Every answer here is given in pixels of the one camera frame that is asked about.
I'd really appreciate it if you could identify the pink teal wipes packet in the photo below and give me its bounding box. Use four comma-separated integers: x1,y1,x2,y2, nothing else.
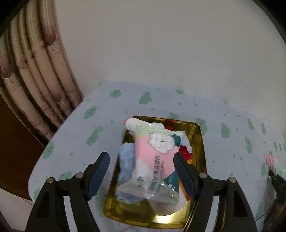
116,124,182,206

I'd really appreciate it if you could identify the light blue cloth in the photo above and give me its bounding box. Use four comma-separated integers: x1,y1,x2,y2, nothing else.
117,143,143,204

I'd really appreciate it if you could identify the red white cloth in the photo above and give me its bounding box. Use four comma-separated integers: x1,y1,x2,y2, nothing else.
165,119,194,164

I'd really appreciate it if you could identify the red tin box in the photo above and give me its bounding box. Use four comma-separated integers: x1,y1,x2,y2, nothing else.
103,115,207,229

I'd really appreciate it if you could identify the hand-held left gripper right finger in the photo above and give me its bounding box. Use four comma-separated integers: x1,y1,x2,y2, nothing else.
174,152,257,232

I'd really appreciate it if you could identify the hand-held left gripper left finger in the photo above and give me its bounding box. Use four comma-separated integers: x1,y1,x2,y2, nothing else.
24,152,110,232

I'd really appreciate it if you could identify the beige flower print curtain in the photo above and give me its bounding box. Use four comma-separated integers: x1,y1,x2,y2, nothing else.
0,0,84,141

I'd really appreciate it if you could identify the white sock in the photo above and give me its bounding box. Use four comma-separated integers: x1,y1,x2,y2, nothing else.
124,117,166,136

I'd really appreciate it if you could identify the dark wooden cabinet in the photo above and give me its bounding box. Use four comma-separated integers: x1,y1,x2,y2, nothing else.
264,170,286,232

